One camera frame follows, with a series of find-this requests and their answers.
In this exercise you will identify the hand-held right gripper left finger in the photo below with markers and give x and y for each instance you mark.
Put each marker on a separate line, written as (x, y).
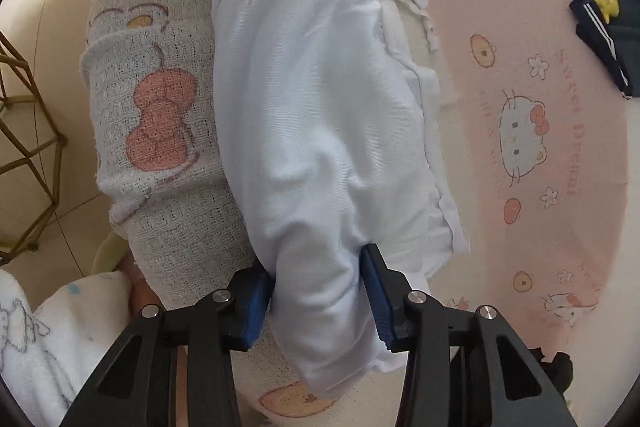
(257, 307)

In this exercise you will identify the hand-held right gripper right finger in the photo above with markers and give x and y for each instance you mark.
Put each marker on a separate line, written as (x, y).
(377, 297)

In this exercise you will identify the white t-shirt with navy trim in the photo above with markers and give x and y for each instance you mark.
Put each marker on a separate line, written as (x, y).
(310, 107)

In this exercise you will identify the black clothes pile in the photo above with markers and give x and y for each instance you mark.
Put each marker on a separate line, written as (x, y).
(557, 372)

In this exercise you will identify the pale yellow cloth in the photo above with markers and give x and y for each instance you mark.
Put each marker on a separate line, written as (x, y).
(107, 257)

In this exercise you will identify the printed white pajamas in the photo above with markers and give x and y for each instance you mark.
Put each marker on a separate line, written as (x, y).
(50, 332)

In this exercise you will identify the navy shorts with white stripes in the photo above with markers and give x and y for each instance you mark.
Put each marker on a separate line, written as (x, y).
(600, 37)

